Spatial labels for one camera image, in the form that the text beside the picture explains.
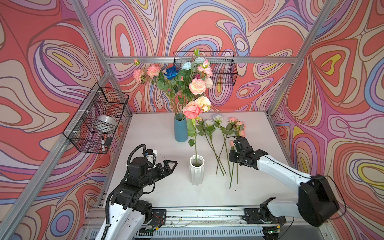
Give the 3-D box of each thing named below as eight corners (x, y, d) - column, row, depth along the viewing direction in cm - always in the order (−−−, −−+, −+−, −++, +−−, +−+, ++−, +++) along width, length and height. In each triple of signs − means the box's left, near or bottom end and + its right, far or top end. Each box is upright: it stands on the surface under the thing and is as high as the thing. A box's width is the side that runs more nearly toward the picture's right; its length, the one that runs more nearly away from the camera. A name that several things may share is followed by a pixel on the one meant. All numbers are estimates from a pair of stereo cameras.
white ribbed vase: (190, 186, 86) (189, 169, 67) (190, 174, 90) (189, 154, 72) (202, 186, 86) (204, 169, 67) (201, 174, 90) (203, 154, 72)
